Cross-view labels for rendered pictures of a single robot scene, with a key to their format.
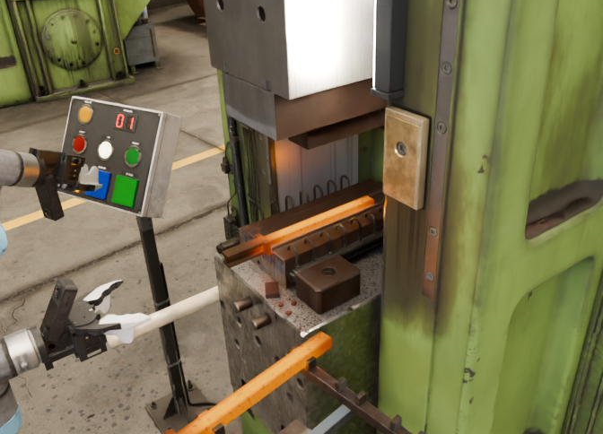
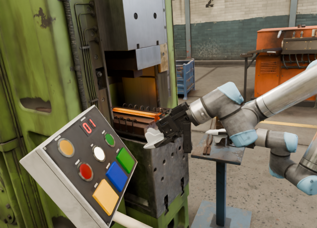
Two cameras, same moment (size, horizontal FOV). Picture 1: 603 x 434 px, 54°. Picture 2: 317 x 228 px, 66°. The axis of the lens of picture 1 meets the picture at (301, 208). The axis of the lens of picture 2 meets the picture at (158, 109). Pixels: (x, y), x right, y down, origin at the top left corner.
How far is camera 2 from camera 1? 200 cm
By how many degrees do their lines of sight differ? 98
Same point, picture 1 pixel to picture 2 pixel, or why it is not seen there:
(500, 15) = (170, 12)
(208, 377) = not seen: outside the picture
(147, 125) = (97, 117)
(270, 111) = (158, 52)
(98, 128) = (82, 147)
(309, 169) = not seen: hidden behind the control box
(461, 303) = (174, 89)
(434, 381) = not seen: hidden behind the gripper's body
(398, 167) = (163, 60)
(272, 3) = (159, 10)
